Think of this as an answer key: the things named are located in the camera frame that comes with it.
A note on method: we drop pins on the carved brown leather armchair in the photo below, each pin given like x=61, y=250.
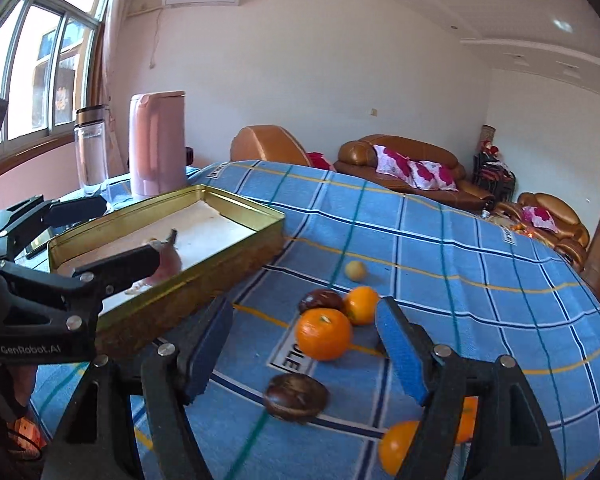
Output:
x=565, y=230

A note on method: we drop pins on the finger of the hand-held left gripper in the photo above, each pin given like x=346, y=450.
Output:
x=65, y=210
x=120, y=265

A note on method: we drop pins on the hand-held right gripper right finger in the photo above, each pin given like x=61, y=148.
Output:
x=400, y=355

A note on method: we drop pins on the gold rectangular tin box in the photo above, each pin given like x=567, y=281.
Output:
x=220, y=280

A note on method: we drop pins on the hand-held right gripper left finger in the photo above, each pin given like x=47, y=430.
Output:
x=212, y=350

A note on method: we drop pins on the floral pillow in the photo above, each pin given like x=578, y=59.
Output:
x=539, y=217
x=392, y=162
x=432, y=175

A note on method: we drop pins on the red decoration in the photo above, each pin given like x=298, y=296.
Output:
x=488, y=137

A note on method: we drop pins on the clear bottle with dark lid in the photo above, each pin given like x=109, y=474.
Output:
x=91, y=150

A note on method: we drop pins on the pink curtain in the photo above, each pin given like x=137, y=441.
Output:
x=111, y=45

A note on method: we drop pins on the orange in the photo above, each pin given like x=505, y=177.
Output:
x=397, y=447
x=362, y=305
x=324, y=335
x=467, y=420

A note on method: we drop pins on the pink electric kettle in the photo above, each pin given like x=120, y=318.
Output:
x=155, y=145

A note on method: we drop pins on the window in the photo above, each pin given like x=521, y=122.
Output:
x=45, y=55

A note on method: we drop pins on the red cushion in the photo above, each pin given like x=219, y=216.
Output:
x=320, y=160

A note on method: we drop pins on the pale pink fruit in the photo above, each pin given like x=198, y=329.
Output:
x=167, y=262

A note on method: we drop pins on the dark stool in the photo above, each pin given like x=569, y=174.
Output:
x=188, y=156

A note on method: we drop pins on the small yellow round fruit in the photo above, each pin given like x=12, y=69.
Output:
x=355, y=270

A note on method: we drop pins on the dark brown mangosteen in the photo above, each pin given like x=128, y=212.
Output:
x=321, y=301
x=296, y=397

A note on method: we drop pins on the black chairs stack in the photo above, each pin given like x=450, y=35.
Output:
x=495, y=175

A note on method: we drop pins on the brown leather sofa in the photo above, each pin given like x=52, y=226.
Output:
x=360, y=157

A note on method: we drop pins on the blue plaid blanket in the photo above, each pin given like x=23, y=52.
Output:
x=455, y=270

